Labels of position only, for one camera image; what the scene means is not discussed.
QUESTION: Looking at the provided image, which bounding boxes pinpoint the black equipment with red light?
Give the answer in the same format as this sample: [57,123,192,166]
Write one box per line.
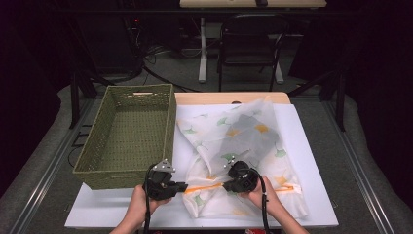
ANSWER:
[121,14,145,71]

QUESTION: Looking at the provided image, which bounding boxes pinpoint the aluminium rail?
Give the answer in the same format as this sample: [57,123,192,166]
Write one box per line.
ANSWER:
[320,98,395,234]
[9,97,98,234]

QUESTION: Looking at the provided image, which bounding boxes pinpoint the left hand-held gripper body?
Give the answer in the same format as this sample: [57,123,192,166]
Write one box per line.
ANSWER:
[142,158,178,202]

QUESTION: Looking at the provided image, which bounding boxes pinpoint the white board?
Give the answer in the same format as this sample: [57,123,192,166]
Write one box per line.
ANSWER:
[63,102,339,230]

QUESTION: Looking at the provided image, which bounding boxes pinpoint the black metal stand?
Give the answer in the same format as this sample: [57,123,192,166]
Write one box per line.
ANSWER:
[68,67,110,130]
[286,69,346,133]

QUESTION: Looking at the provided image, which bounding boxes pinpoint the black folding chair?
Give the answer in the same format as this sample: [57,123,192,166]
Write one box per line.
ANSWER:
[216,13,290,93]

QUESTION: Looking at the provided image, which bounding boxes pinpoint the light wooden desk white legs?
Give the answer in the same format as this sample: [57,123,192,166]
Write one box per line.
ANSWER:
[179,0,327,85]

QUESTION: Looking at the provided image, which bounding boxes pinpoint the left hand-held gripper cable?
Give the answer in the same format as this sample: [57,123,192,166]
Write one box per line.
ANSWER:
[142,164,159,234]

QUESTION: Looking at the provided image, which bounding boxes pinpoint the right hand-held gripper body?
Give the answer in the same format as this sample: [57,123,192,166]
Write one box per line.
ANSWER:
[223,155,260,197]

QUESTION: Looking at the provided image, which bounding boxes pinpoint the hand-held gripper cable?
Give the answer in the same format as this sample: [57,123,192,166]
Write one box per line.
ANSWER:
[247,167,272,234]
[142,164,159,234]

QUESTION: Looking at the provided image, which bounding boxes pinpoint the bundle of black cables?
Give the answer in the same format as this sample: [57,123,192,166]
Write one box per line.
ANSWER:
[141,43,203,94]

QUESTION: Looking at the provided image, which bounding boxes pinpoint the green woven basket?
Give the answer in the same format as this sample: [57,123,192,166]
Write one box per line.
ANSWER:
[71,83,178,191]

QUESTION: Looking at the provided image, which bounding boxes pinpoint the person's left hand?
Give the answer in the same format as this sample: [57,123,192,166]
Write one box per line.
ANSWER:
[128,184,173,226]

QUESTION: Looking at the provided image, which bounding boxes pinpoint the leaf print mesh bag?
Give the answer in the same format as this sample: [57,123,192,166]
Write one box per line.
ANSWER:
[176,97,310,219]

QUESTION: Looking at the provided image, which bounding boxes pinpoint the right hand-held gripper cable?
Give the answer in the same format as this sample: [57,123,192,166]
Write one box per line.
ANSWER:
[247,167,272,234]

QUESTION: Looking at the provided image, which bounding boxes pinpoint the person's right hand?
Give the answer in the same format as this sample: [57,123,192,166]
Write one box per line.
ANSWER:
[239,175,281,216]

